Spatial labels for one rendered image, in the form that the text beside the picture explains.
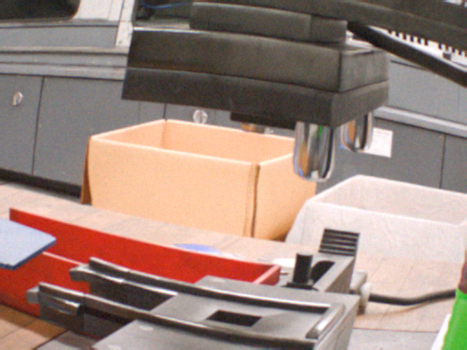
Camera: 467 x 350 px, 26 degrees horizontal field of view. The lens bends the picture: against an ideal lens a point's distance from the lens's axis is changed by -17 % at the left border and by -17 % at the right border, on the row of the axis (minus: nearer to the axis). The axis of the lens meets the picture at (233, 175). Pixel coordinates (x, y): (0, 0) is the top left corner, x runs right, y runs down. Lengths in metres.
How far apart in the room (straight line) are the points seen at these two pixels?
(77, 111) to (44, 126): 0.25
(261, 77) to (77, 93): 5.17
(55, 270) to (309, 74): 0.35
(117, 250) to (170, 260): 0.05
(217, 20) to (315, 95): 0.07
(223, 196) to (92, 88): 2.81
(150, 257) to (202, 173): 2.00
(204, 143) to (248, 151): 0.13
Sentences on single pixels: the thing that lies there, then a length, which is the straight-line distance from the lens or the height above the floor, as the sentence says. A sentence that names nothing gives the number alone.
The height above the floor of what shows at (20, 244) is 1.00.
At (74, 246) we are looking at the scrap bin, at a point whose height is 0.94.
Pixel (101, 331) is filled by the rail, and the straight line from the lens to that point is 0.60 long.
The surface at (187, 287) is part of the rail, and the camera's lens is 0.66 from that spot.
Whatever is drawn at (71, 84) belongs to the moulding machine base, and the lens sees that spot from 5.68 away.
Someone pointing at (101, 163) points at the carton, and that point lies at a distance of 3.00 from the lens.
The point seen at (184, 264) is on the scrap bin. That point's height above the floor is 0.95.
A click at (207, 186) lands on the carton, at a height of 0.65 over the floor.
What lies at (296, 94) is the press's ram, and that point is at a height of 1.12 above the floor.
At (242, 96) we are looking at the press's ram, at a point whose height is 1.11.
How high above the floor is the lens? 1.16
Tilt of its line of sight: 10 degrees down
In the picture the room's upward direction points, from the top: 6 degrees clockwise
